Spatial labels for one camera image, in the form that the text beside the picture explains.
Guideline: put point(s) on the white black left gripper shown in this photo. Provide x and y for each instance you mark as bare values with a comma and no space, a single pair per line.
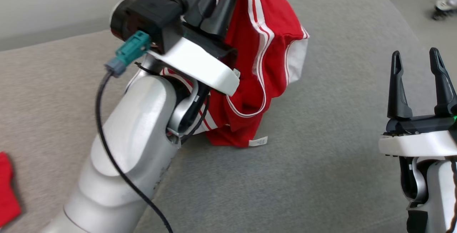
200,63

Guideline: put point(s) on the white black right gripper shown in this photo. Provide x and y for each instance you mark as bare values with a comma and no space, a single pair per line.
417,143

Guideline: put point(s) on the red white basketball jersey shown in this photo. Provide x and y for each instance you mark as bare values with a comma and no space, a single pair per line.
271,29

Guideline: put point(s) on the red white shorts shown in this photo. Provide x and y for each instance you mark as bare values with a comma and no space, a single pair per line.
7,193

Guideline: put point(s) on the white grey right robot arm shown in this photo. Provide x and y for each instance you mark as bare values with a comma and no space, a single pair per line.
441,190

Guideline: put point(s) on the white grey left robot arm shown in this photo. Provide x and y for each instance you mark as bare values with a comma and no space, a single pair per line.
135,143

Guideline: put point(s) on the grey wheeled base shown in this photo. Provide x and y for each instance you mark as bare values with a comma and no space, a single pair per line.
444,8

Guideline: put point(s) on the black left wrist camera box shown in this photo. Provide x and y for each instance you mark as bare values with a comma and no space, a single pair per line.
150,15

